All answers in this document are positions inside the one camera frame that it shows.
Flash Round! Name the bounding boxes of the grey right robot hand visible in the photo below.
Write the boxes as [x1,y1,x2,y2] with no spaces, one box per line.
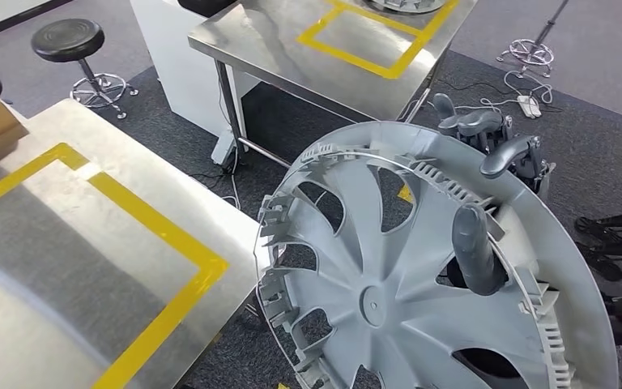
[431,92,557,297]

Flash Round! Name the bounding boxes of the grey plastic wheel cover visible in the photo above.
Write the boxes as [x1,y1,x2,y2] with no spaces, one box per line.
[253,120,620,389]
[361,0,447,15]

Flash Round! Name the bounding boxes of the steel workbench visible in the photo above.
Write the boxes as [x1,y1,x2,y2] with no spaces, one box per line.
[0,99,272,389]
[187,0,479,168]

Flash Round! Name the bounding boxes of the black folded tripod stand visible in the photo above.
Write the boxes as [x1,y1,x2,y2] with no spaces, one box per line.
[574,207,622,283]

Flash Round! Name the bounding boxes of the white power strip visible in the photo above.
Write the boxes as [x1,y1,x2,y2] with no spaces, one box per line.
[516,94,543,119]

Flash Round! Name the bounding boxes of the chrome stand base with pole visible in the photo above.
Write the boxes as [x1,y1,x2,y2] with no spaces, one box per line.
[496,0,573,79]

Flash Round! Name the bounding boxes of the black rounded object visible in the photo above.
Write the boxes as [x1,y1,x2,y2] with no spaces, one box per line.
[177,0,237,18]

